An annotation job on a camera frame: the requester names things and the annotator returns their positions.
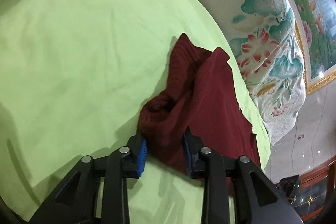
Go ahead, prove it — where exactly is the dark red knit sweater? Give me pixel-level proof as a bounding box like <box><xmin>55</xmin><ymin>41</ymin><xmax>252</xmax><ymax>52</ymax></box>
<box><xmin>138</xmin><ymin>32</ymin><xmax>261</xmax><ymax>197</ymax></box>

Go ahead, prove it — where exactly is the wooden cabinet with glass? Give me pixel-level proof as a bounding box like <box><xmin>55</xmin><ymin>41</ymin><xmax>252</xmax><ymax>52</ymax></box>
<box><xmin>292</xmin><ymin>156</ymin><xmax>335</xmax><ymax>223</ymax></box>

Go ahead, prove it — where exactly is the light green bed sheet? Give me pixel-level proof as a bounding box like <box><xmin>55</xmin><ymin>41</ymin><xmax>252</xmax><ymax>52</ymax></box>
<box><xmin>0</xmin><ymin>0</ymin><xmax>271</xmax><ymax>224</ymax></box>

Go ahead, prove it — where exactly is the gold-framed landscape painting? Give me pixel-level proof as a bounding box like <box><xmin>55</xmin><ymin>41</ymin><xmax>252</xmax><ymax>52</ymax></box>
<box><xmin>292</xmin><ymin>0</ymin><xmax>335</xmax><ymax>94</ymax></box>

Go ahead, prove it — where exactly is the white floral quilt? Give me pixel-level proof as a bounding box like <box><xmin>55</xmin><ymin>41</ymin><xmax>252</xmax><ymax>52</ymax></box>
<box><xmin>198</xmin><ymin>0</ymin><xmax>306</xmax><ymax>144</ymax></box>

